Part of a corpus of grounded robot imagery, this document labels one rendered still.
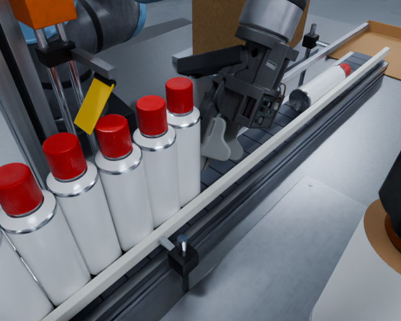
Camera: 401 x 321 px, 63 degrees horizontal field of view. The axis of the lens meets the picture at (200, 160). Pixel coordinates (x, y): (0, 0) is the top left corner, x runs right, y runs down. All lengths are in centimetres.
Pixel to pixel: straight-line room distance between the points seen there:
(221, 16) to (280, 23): 51
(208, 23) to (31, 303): 79
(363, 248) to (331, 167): 42
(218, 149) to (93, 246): 21
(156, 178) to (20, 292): 18
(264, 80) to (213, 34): 54
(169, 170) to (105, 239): 11
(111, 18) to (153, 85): 27
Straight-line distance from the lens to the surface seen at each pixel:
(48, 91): 70
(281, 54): 44
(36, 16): 35
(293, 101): 75
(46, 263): 37
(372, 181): 70
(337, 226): 53
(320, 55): 82
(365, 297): 31
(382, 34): 140
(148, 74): 98
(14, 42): 42
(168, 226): 45
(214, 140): 47
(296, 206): 54
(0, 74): 42
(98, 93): 34
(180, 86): 39
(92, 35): 68
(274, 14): 44
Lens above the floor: 128
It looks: 42 degrees down
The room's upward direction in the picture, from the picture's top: straight up
